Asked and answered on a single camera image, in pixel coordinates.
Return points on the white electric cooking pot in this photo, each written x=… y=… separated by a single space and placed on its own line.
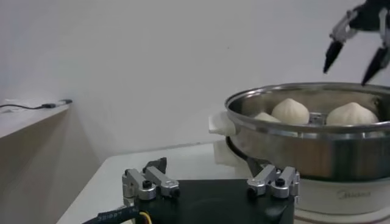
x=335 y=198

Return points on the stainless steel steamer basket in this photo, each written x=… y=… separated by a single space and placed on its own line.
x=304 y=155

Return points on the black and white adapter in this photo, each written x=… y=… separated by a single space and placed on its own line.
x=62 y=101

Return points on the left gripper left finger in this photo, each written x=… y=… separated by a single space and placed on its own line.
x=152 y=179

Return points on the white side desk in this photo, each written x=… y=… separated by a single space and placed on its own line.
x=27 y=121

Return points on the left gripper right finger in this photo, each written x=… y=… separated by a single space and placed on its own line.
x=274 y=179

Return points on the white steamed baozi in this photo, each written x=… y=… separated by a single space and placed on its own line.
x=291 y=112
x=352 y=115
x=266 y=117

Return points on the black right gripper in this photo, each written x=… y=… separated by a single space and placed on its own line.
x=370 y=16

